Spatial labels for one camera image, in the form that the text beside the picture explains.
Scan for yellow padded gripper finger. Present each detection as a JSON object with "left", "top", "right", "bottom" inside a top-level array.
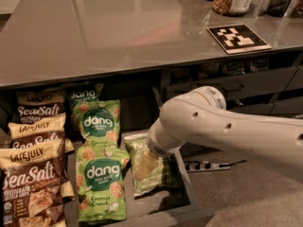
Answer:
[{"left": 134, "top": 151, "right": 159, "bottom": 180}]

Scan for green jalapeno chip bag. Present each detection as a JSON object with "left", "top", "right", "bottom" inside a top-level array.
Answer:
[{"left": 123, "top": 133, "right": 179, "bottom": 197}]

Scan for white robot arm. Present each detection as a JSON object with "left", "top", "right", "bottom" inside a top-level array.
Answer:
[{"left": 147, "top": 86, "right": 303, "bottom": 183}]

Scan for front green Dang bag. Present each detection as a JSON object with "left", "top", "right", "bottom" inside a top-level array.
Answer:
[{"left": 76, "top": 146, "right": 130, "bottom": 225}]

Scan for green dang bag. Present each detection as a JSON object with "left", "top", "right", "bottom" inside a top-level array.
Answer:
[
  {"left": 76, "top": 146, "right": 130, "bottom": 225},
  {"left": 63, "top": 82, "right": 104, "bottom": 109},
  {"left": 75, "top": 99, "right": 120, "bottom": 148}
]

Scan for open grey top drawer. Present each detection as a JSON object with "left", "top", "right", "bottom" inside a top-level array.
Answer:
[{"left": 0, "top": 86, "right": 216, "bottom": 227}]

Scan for middle green Dang bag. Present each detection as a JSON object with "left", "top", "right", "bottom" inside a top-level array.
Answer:
[{"left": 75, "top": 99, "right": 120, "bottom": 148}]

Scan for back green Dang bag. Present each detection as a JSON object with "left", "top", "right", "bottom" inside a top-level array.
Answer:
[{"left": 63, "top": 82, "right": 104, "bottom": 109}]

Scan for front Late July bag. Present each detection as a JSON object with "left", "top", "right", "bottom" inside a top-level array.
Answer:
[{"left": 0, "top": 139, "right": 66, "bottom": 227}]

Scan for late july bag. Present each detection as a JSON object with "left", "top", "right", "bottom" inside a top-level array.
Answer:
[
  {"left": 16, "top": 89, "right": 65, "bottom": 124},
  {"left": 0, "top": 139, "right": 66, "bottom": 227},
  {"left": 9, "top": 113, "right": 74, "bottom": 152}
]

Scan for middle Late July bag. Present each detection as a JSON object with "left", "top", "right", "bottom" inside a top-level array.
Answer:
[{"left": 9, "top": 113, "right": 74, "bottom": 152}]

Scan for back Late July bag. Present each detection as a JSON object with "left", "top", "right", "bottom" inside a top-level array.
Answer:
[{"left": 16, "top": 89, "right": 65, "bottom": 124}]

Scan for upper right grey drawer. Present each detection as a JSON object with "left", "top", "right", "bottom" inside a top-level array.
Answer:
[{"left": 167, "top": 66, "right": 297, "bottom": 100}]

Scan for middle right grey drawer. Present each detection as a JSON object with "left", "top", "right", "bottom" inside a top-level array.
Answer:
[{"left": 231, "top": 97, "right": 303, "bottom": 115}]

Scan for grey power strip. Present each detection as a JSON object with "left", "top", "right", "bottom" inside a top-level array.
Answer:
[{"left": 185, "top": 161, "right": 231, "bottom": 172}]

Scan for black white fiducial marker tile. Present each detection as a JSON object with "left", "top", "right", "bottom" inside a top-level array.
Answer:
[{"left": 207, "top": 24, "right": 272, "bottom": 55}]

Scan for black power cable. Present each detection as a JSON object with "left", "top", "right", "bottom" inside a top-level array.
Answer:
[{"left": 227, "top": 159, "right": 248, "bottom": 167}]

